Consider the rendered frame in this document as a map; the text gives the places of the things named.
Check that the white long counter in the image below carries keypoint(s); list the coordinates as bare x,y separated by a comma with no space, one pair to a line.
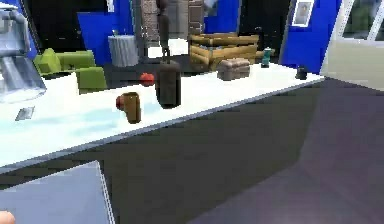
140,110

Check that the red tomato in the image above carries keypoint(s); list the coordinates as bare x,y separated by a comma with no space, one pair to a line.
147,79

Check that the small black cup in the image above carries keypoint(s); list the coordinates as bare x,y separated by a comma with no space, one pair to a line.
301,73

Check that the grey blue flat panel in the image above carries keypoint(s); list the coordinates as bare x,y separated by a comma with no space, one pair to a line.
56,196

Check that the small grey flat card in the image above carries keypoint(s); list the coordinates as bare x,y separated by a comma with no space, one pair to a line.
25,113

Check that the white framed wall picture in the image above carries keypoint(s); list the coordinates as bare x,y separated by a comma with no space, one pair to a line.
302,12

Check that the brown cylinder with red cap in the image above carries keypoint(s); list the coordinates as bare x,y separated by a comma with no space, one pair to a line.
131,106

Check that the dark brown tall bottle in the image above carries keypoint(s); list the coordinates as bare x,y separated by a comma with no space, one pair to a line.
168,85

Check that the white framed window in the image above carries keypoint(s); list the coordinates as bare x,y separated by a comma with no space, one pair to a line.
361,18

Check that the wooden slatted crate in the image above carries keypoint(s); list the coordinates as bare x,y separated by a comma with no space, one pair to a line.
220,50

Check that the green sofa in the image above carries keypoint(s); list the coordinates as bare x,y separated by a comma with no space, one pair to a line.
71,65

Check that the brown bread loaf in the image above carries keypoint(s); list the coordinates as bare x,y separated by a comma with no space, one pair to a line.
234,68

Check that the grey brown tall cabinet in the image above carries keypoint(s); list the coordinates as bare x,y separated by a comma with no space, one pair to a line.
173,20

